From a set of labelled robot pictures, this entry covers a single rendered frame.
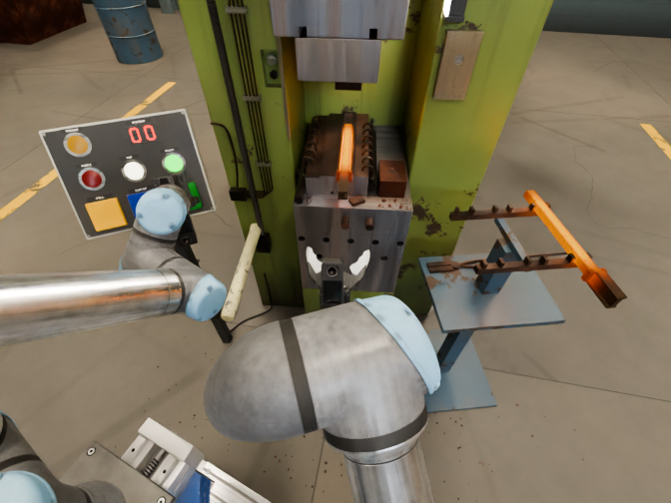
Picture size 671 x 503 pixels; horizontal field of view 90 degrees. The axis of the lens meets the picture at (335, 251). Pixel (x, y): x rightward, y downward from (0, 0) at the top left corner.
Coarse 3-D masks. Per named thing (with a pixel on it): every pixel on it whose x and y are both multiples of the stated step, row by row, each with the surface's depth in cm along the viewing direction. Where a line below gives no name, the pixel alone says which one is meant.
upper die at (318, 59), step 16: (304, 32) 80; (304, 48) 78; (320, 48) 78; (336, 48) 78; (352, 48) 78; (368, 48) 78; (304, 64) 81; (320, 64) 81; (336, 64) 81; (352, 64) 80; (368, 64) 80; (304, 80) 84; (320, 80) 83; (336, 80) 83; (352, 80) 83; (368, 80) 83
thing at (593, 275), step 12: (528, 192) 106; (540, 204) 102; (540, 216) 101; (552, 216) 99; (552, 228) 97; (564, 228) 95; (564, 240) 92; (576, 252) 89; (576, 264) 89; (588, 264) 86; (588, 276) 85; (600, 276) 82; (600, 288) 83; (612, 288) 80; (600, 300) 83; (612, 300) 80
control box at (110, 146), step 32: (64, 128) 82; (96, 128) 84; (128, 128) 86; (160, 128) 88; (192, 128) 94; (64, 160) 83; (96, 160) 85; (128, 160) 88; (160, 160) 90; (192, 160) 92; (96, 192) 87; (128, 192) 89; (128, 224) 91
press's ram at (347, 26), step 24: (288, 0) 72; (312, 0) 72; (336, 0) 71; (360, 0) 71; (384, 0) 71; (408, 0) 71; (288, 24) 75; (312, 24) 75; (336, 24) 74; (360, 24) 74; (384, 24) 74
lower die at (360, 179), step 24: (336, 120) 129; (360, 120) 128; (312, 144) 119; (336, 144) 117; (360, 144) 117; (312, 168) 109; (336, 168) 106; (360, 168) 107; (312, 192) 110; (336, 192) 109; (360, 192) 108
